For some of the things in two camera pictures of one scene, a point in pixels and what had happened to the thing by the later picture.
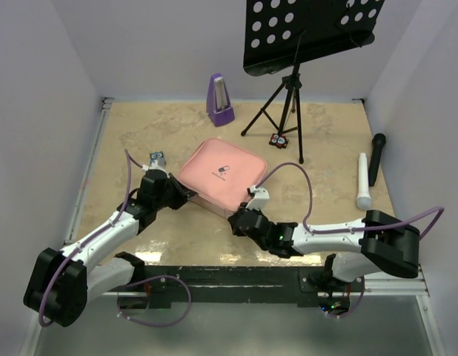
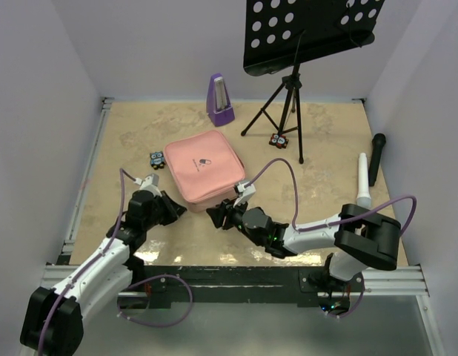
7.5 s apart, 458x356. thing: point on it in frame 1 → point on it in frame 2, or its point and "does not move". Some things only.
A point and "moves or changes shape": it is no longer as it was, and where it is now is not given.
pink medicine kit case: (218, 173) moves or changes shape
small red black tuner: (279, 141) does not move
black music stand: (281, 34) does not move
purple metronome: (218, 104) does not move
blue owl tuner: (157, 159) does not move
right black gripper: (233, 219) → (227, 209)
